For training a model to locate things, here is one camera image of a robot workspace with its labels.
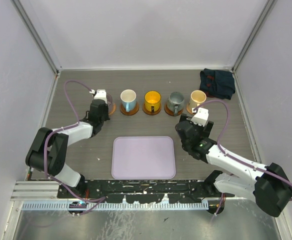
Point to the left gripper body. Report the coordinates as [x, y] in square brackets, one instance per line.
[104, 117]

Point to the lavender plastic tray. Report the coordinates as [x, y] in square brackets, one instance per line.
[143, 158]

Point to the purple glass mug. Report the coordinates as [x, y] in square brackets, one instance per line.
[109, 99]

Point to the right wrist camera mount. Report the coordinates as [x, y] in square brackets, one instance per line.
[201, 117]

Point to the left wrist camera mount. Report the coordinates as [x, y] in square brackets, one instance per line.
[99, 94]

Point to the white and blue mug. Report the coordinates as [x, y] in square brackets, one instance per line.
[128, 99]

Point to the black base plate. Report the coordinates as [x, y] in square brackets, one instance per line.
[150, 191]

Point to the woven rattan coaster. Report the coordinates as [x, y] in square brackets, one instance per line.
[111, 108]
[189, 109]

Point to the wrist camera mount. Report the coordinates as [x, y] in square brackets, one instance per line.
[99, 94]
[201, 117]

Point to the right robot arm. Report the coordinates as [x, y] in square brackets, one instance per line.
[266, 185]

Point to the grey green mug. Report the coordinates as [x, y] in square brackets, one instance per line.
[176, 103]

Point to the yellow mug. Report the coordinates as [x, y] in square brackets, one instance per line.
[152, 101]

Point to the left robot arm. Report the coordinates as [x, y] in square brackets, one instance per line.
[48, 150]

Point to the brown wooden coaster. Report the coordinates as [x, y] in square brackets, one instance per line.
[149, 112]
[171, 113]
[131, 112]

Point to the dark blue folded cloth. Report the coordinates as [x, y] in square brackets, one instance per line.
[217, 84]

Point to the cream mug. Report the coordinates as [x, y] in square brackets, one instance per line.
[197, 97]

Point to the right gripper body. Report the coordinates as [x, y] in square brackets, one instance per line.
[200, 129]

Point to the aluminium frame rail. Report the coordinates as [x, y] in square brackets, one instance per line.
[51, 190]

